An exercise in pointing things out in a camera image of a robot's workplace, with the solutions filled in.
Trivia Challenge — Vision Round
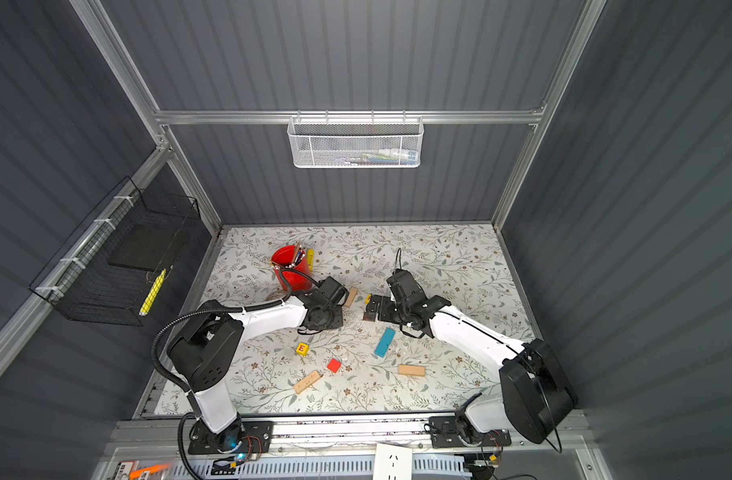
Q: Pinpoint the teal wooden plank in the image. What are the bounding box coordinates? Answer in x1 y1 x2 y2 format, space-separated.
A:
374 328 396 358

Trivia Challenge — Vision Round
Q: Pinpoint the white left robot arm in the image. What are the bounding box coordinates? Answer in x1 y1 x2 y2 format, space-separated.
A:
156 277 349 434

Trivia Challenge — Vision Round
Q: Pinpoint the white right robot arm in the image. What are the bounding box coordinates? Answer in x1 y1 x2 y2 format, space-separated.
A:
367 268 578 448

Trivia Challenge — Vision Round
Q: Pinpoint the red pencil cup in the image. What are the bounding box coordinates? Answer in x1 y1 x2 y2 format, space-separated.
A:
270 244 313 292

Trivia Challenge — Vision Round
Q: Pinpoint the red wooden cube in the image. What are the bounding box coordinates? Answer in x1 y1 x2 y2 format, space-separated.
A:
327 359 342 373

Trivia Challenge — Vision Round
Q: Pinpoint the white power socket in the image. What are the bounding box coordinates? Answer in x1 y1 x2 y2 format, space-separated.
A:
373 443 413 480

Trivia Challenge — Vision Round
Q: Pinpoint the white wire basket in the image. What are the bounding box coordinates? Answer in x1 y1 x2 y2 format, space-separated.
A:
287 118 425 169

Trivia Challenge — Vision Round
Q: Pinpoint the black wire basket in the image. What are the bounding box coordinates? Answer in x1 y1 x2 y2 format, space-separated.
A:
30 181 200 327

